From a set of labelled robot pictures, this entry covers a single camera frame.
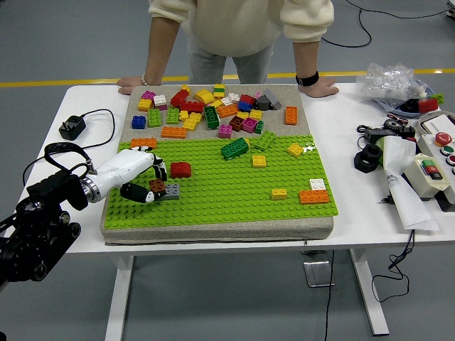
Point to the pink square brick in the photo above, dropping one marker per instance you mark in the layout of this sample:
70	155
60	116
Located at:
225	131

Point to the dark green long brick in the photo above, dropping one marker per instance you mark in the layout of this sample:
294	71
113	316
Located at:
234	148
211	117

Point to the metal floor plate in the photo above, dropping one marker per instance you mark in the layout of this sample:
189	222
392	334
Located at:
318	273

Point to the small dark green brick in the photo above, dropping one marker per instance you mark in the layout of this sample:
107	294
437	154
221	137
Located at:
259	127

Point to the dark grey round brick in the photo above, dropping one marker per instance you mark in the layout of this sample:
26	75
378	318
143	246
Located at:
262	103

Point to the red long brick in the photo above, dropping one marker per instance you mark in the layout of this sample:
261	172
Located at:
192	107

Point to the red curved brick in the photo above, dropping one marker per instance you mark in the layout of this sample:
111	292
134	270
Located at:
180	170

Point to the white square brick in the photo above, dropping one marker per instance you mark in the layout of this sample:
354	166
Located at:
317	184
160	100

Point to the person's right hand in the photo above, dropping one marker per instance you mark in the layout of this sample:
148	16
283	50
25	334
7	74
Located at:
131	83

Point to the clear plastic bag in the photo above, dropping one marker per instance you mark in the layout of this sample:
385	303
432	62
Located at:
387	83

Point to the yellow curved brick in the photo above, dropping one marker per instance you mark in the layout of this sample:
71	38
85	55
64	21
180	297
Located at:
204	96

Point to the black servo module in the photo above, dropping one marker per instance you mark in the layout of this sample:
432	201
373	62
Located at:
407	132

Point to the person's left forearm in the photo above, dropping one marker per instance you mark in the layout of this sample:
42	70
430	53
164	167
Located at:
307	57

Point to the yellow square brick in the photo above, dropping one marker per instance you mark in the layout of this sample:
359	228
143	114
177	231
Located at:
255	114
295	150
259	161
144	105

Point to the black wristwatch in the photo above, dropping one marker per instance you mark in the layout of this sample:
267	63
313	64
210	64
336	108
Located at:
307	79

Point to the green studded baseplate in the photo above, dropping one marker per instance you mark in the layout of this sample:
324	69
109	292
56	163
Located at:
220	206

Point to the black power adapter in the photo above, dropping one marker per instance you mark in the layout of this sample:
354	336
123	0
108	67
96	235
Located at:
71	128

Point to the orange long brick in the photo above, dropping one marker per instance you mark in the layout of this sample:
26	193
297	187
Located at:
173	133
314	197
143	142

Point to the brown square brick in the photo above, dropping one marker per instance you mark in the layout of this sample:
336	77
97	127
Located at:
156	184

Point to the yellow long brick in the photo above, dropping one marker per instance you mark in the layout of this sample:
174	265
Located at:
192	122

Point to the person's left hand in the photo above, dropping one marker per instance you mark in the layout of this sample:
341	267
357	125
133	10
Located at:
320	89

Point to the large black nut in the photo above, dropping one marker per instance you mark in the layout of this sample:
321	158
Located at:
362	164

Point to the small yellow brick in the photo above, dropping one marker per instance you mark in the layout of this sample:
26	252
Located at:
186	89
183	116
279	194

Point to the person's right forearm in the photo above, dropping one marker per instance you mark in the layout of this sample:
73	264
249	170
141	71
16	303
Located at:
163	49

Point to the light blue bowl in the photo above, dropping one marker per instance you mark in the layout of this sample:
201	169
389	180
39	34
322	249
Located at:
389	106

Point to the grey sloped brick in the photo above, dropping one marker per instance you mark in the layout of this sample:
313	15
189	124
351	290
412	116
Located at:
273	99

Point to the black power brick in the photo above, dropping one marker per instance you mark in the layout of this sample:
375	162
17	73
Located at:
380	134

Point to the person's body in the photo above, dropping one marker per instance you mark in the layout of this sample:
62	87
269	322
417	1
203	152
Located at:
238	25

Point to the yellow floor tape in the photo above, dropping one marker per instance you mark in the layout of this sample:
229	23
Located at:
35	84

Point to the white button control box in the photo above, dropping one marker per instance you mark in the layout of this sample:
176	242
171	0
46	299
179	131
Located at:
428	145

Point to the magenta hollow brick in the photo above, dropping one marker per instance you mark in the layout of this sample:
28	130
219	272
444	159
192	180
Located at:
249	125

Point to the dark red hollow brick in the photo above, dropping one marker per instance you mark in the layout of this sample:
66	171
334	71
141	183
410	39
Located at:
236	124

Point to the grey long brick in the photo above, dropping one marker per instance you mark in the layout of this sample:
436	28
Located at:
173	192

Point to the white paper sheet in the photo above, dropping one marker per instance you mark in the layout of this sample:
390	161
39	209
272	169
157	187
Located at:
409	206

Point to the small lime green brick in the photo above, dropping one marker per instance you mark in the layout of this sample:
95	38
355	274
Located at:
439	98

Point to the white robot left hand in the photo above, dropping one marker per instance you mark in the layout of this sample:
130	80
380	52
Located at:
124	165

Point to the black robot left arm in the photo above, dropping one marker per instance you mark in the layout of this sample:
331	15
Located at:
35	245

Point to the white table leg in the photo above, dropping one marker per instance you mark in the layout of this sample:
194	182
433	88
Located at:
369	295
119	302

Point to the small white switch box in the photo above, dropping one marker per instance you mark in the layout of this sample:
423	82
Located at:
416	177

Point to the blue square brick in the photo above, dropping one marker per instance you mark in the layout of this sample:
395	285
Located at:
138	123

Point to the grey-brown mat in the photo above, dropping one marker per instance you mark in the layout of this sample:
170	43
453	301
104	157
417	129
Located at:
213	234

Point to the black plastic part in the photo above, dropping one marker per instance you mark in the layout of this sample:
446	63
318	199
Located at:
410	106

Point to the yellow and green stacked brick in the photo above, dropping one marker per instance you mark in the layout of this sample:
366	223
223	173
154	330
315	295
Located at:
219	91

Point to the black round motor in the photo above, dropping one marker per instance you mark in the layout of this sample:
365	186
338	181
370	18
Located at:
391	124

